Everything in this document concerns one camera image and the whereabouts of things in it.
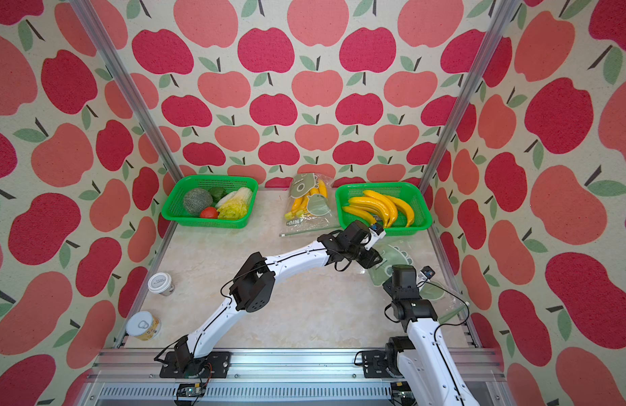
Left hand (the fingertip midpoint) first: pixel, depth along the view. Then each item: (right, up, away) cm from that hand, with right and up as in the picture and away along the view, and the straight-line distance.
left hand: (383, 265), depth 87 cm
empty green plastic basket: (+19, +27, +23) cm, 40 cm away
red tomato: (-68, +18, +17) cm, 72 cm away
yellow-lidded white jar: (-77, -17, -10) cm, 79 cm away
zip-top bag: (-25, +21, +15) cm, 36 cm away
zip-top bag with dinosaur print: (+11, -3, -19) cm, 22 cm away
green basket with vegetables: (-84, +19, +20) cm, 89 cm away
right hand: (+5, -7, -3) cm, 10 cm away
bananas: (-30, +22, +21) cm, 43 cm away
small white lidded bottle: (-76, -6, -2) cm, 76 cm away
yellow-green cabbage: (-57, +21, +15) cm, 63 cm away
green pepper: (-69, +27, +27) cm, 79 cm away
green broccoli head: (-73, +24, +17) cm, 79 cm away
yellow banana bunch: (0, +22, +18) cm, 28 cm away
